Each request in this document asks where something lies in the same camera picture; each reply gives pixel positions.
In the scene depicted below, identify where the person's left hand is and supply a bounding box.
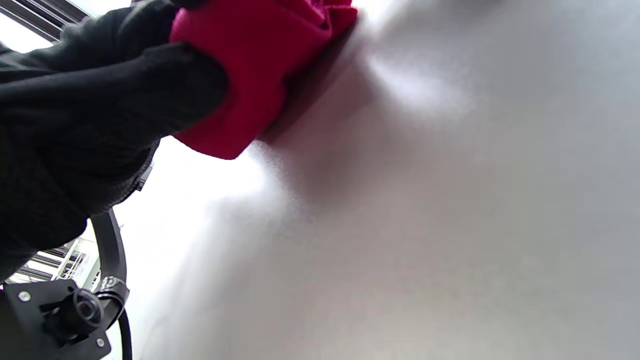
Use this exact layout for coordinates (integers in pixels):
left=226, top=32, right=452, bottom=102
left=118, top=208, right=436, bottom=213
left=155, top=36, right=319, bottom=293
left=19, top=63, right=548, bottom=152
left=0, top=0, right=230, bottom=283

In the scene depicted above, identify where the long red sock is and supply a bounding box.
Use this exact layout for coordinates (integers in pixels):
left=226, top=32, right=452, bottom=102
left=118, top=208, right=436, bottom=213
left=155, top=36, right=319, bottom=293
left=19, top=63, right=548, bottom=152
left=169, top=0, right=359, bottom=161

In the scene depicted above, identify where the white wire rack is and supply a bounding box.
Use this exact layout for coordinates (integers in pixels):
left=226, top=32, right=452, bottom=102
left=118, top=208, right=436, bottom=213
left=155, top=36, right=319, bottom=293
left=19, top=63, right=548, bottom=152
left=5, top=236, right=102, bottom=292

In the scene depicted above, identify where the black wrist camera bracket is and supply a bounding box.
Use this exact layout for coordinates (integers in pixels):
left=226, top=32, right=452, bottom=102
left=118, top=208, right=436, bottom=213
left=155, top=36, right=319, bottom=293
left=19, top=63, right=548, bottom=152
left=0, top=279, right=113, bottom=360

